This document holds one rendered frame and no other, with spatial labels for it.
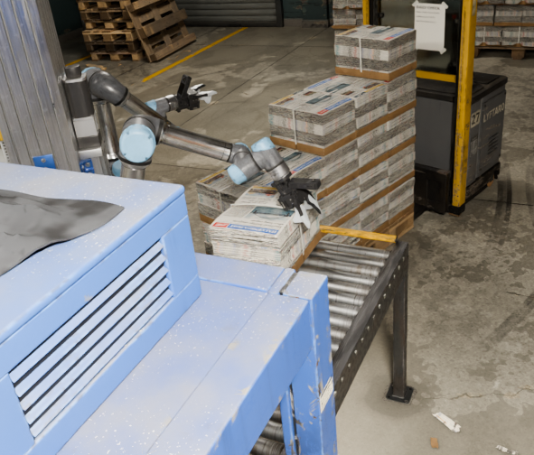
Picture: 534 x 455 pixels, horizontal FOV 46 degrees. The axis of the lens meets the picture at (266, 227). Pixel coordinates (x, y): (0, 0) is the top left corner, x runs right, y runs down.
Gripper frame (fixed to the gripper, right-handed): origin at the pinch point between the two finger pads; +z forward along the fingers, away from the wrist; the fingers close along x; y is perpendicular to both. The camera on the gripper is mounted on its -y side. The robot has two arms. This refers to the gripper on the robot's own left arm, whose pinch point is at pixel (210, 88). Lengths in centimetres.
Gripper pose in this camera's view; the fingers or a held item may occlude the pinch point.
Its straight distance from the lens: 325.5
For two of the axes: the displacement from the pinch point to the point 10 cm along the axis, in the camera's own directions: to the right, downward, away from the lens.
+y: 0.2, 8.1, 5.8
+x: 5.8, 4.7, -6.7
